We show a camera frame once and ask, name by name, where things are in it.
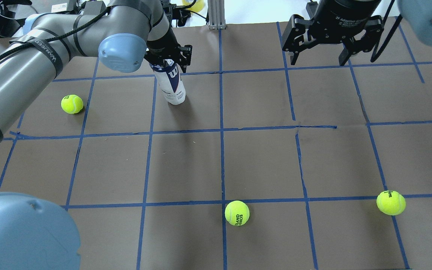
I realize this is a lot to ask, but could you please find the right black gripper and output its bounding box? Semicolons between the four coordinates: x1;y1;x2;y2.
281;0;384;66

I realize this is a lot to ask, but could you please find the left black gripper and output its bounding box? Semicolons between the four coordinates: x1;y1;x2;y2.
144;26;193;73

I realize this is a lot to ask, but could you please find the white tennis ball can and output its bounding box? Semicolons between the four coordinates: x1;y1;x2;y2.
149;59;186;105

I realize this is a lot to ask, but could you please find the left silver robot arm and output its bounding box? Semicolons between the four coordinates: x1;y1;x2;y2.
0;0;192;270

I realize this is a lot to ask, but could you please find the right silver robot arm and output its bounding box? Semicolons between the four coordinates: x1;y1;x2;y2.
280;0;432;66

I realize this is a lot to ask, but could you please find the far tennis ball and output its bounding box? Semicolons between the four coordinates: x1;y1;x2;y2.
61;94;84;114

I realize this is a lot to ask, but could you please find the centre back tennis ball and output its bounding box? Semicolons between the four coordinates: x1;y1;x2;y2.
224;200;250;226

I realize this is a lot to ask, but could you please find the tennis ball near base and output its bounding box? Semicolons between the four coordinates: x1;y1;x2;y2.
376;190;407;216

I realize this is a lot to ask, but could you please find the yellow tape roll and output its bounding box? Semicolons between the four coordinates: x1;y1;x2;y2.
182;0;205;13

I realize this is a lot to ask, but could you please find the aluminium frame post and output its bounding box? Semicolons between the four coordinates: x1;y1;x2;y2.
207;0;227;30

